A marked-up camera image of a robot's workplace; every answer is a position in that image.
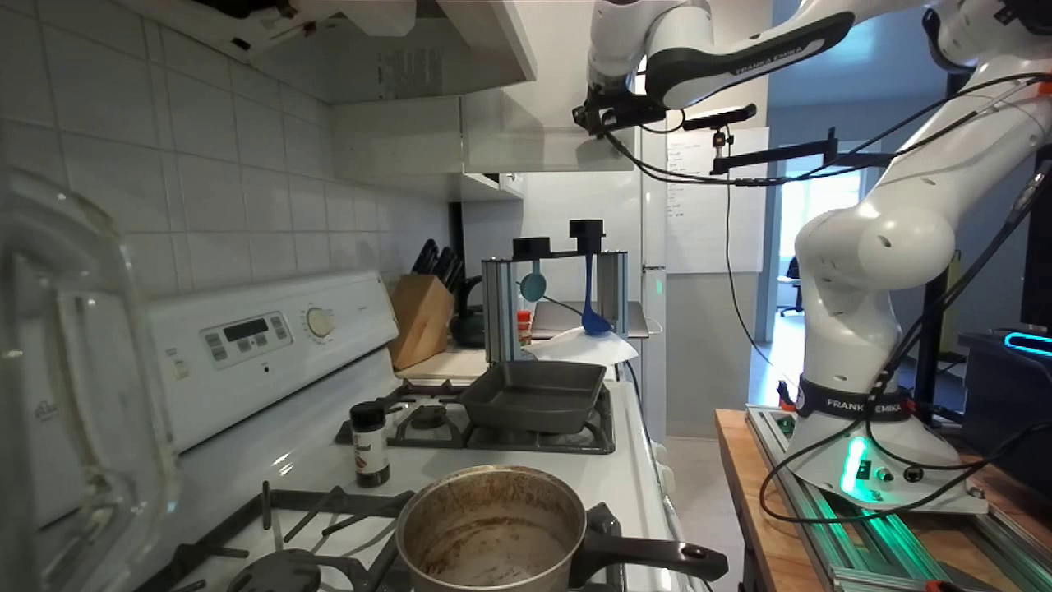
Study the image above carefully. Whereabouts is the teal round hanging utensil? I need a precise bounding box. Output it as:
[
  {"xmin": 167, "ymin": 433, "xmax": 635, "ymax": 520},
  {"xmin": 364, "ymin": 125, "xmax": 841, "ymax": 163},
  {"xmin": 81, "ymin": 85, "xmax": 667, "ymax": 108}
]
[{"xmin": 520, "ymin": 261, "xmax": 546, "ymax": 302}]

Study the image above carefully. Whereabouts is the white gas stove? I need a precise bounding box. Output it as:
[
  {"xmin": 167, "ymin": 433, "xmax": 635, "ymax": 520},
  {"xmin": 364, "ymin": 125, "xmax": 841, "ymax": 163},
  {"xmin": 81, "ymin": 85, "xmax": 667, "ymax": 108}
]
[{"xmin": 132, "ymin": 274, "xmax": 703, "ymax": 592}]

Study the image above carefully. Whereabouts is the wooden knife block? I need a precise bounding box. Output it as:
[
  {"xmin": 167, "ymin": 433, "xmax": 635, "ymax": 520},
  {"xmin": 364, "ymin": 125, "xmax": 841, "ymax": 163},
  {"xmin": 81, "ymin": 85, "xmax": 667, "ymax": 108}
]
[{"xmin": 393, "ymin": 274, "xmax": 454, "ymax": 369}]

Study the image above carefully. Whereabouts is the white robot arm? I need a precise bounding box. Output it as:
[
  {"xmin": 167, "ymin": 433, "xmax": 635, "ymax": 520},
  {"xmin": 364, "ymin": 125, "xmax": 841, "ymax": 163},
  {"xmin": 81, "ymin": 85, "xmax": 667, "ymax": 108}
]
[{"xmin": 573, "ymin": 0, "xmax": 1052, "ymax": 422}]

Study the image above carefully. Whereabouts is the range hood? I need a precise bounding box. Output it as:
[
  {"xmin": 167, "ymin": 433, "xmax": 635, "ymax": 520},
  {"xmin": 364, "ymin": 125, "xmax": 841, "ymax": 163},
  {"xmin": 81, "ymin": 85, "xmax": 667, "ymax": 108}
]
[{"xmin": 122, "ymin": 0, "xmax": 537, "ymax": 107}]

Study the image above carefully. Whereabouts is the steel utensil rack stand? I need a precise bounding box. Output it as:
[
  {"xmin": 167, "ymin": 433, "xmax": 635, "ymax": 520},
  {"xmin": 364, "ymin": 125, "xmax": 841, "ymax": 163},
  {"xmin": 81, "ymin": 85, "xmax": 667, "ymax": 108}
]
[{"xmin": 484, "ymin": 216, "xmax": 635, "ymax": 366}]

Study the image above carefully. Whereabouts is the blue hanging spatula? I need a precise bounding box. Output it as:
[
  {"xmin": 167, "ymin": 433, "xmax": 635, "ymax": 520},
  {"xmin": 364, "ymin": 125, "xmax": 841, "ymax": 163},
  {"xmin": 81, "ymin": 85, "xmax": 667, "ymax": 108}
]
[{"xmin": 583, "ymin": 255, "xmax": 612, "ymax": 335}]

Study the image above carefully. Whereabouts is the clear glass baking dish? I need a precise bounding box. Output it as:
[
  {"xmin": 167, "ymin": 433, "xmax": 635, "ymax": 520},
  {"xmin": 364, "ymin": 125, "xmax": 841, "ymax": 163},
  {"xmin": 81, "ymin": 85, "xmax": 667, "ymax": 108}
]
[{"xmin": 0, "ymin": 167, "xmax": 177, "ymax": 592}]

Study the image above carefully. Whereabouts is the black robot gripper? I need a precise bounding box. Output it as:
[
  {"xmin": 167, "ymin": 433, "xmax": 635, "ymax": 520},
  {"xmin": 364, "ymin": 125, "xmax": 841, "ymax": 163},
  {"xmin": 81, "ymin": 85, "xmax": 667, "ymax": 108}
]
[{"xmin": 573, "ymin": 81, "xmax": 664, "ymax": 140}]

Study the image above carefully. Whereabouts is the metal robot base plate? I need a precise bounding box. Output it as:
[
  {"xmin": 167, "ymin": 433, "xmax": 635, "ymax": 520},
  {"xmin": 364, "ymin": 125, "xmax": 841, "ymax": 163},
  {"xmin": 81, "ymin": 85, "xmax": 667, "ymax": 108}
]
[{"xmin": 748, "ymin": 400, "xmax": 1052, "ymax": 592}]

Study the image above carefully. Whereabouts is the dark spice jar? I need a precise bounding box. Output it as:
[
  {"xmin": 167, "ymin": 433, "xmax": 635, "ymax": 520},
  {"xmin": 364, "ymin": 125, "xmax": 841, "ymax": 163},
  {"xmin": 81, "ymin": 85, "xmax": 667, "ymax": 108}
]
[{"xmin": 348, "ymin": 400, "xmax": 393, "ymax": 487}]

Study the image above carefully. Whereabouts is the steel saucepan with black handle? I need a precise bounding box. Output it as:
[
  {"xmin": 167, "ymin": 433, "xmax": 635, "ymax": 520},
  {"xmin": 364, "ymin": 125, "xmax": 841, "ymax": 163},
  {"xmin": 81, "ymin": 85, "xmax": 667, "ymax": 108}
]
[{"xmin": 396, "ymin": 465, "xmax": 727, "ymax": 592}]

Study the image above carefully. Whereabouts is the white refrigerator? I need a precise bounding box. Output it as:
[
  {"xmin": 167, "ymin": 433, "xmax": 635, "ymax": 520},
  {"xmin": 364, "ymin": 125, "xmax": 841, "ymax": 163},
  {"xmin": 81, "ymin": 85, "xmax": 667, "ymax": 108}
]
[{"xmin": 512, "ymin": 76, "xmax": 769, "ymax": 442}]

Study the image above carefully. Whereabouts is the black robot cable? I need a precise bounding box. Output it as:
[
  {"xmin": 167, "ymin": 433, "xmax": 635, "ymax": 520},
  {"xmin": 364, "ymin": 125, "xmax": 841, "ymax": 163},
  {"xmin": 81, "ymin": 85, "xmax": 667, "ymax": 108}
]
[{"xmin": 612, "ymin": 64, "xmax": 1052, "ymax": 528}]

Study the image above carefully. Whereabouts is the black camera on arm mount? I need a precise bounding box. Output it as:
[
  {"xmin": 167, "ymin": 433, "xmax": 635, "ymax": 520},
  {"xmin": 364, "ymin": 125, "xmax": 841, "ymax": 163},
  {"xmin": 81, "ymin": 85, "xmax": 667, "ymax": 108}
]
[{"xmin": 681, "ymin": 107, "xmax": 887, "ymax": 174}]

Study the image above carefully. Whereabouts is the dark square baking pan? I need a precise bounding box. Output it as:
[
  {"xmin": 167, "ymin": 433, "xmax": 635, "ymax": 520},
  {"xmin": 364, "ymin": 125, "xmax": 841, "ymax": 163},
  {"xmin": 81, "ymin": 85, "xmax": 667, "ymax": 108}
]
[{"xmin": 465, "ymin": 362, "xmax": 605, "ymax": 433}]

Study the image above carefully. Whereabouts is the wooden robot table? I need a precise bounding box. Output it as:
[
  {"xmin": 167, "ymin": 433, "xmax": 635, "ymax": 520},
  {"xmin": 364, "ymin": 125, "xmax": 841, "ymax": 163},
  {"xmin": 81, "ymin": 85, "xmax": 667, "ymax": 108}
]
[{"xmin": 715, "ymin": 409, "xmax": 1052, "ymax": 592}]

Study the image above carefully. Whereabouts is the white top cabinet door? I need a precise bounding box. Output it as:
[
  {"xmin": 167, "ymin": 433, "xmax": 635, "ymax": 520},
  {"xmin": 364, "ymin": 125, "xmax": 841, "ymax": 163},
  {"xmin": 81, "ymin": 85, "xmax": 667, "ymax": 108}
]
[{"xmin": 461, "ymin": 0, "xmax": 601, "ymax": 174}]

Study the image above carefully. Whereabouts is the black monitor equipment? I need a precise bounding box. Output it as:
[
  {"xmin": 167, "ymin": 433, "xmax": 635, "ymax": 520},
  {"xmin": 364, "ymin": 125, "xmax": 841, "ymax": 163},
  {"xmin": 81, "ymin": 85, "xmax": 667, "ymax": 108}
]
[{"xmin": 964, "ymin": 190, "xmax": 1052, "ymax": 496}]

